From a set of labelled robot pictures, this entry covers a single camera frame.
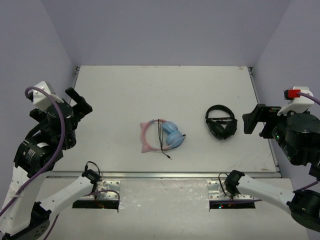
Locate metal base plate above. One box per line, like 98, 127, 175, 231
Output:
77, 179, 120, 202
207, 178, 254, 202

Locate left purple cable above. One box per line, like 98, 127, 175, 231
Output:
0, 86, 121, 240

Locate purple cable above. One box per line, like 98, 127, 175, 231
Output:
0, 86, 121, 240
224, 91, 320, 203

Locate metal table rail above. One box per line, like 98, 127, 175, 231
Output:
49, 171, 282, 179

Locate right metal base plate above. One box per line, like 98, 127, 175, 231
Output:
207, 178, 254, 202

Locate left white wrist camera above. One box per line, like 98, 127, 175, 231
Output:
25, 81, 64, 112

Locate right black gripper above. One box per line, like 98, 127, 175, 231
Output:
242, 103, 303, 165

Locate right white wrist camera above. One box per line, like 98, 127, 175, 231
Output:
277, 86, 315, 116

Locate black headphones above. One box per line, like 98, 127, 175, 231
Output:
205, 104, 238, 140

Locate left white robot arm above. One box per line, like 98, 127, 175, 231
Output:
0, 86, 102, 240

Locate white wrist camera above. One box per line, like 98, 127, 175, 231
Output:
25, 81, 64, 112
277, 86, 315, 116

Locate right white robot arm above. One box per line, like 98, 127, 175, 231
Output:
224, 104, 320, 232

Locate thin black audio cable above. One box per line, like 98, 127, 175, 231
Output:
156, 118, 187, 161

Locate pink blue cat-ear headphones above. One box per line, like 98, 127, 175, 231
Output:
139, 118, 186, 153

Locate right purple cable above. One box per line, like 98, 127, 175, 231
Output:
224, 91, 320, 203

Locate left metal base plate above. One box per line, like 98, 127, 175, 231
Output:
77, 179, 120, 202

